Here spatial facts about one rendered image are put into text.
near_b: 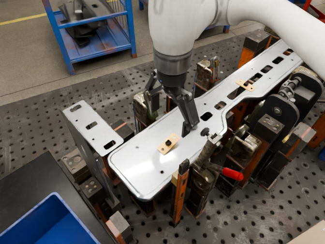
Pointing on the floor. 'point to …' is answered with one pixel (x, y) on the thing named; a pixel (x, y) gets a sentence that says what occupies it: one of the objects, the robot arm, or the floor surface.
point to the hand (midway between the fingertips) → (169, 119)
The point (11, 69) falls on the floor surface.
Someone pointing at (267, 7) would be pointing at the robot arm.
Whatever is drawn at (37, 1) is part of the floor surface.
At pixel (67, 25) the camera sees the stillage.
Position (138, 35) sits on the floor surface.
